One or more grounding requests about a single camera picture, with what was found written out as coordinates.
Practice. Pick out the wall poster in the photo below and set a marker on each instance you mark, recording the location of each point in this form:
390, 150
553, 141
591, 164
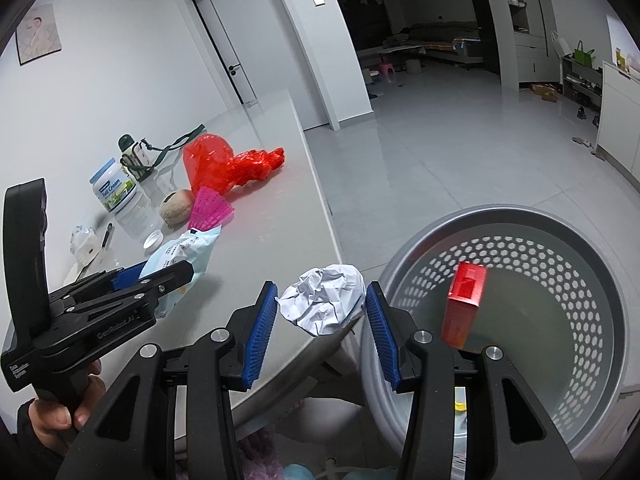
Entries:
39, 35

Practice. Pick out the pink plastic shuttlecock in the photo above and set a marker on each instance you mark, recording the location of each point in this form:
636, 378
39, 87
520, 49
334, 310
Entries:
207, 210

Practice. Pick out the brown coconut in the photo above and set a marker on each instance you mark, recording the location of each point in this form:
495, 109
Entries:
175, 207

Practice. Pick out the small grey stool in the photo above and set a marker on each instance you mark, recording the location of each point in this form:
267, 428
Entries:
413, 66

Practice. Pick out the red cardboard box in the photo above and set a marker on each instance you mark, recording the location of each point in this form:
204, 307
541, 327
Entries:
462, 305

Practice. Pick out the tall shelf cabinet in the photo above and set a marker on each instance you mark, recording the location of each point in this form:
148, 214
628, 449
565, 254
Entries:
530, 55

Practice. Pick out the dark door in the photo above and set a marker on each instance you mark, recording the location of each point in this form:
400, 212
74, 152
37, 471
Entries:
482, 25

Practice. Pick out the white paper ball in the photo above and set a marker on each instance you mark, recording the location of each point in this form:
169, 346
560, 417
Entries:
320, 297

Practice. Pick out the person's left hand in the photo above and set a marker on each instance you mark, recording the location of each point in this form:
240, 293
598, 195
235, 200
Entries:
47, 417

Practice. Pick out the light blue fuzzy cloth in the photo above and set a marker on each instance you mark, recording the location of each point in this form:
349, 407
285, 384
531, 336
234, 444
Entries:
300, 473

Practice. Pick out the green bag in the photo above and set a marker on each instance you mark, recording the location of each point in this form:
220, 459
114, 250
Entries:
584, 56

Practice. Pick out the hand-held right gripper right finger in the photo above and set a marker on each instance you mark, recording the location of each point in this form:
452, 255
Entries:
382, 335

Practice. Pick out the red plastic bag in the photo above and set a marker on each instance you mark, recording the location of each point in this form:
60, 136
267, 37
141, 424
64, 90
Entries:
210, 162

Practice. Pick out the dark sofa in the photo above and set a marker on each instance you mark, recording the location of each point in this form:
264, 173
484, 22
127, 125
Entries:
440, 35

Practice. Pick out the light blue snack packet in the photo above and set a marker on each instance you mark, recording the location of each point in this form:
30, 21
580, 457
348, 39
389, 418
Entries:
185, 245

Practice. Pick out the white round lid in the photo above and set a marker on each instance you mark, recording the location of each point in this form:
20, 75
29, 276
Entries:
153, 240

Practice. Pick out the grey perforated waste basket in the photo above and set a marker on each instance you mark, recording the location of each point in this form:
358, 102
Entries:
575, 260

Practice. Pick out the white sideboard cabinet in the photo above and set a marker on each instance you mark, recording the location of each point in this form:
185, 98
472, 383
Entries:
620, 120

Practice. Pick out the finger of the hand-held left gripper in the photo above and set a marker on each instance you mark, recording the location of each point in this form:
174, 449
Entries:
127, 276
170, 277

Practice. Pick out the shoe rack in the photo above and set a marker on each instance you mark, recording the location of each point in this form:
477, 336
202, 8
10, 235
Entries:
580, 82

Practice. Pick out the white door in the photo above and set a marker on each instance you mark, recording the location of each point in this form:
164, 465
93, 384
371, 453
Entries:
250, 35

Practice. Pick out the black pen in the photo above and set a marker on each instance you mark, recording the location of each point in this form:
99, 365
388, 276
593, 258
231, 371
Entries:
107, 236

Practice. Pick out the person's left forearm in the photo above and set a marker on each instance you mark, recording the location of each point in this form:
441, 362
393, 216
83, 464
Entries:
20, 452

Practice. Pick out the yellow box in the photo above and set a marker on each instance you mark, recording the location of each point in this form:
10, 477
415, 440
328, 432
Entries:
620, 57

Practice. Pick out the low coffee table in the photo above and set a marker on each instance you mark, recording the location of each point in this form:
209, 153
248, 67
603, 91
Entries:
400, 50

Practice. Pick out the milk powder can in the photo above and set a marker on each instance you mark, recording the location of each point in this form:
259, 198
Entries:
112, 190

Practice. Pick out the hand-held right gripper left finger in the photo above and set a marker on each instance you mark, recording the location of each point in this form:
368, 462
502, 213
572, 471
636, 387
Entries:
260, 330

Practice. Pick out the small pink stool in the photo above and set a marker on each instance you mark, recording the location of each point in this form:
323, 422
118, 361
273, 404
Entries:
389, 71

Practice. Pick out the clear plastic wrapped pack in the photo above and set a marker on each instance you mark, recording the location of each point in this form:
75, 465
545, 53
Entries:
85, 245

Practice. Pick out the purple fuzzy clothing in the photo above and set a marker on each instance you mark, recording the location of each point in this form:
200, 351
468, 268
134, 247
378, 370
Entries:
260, 455

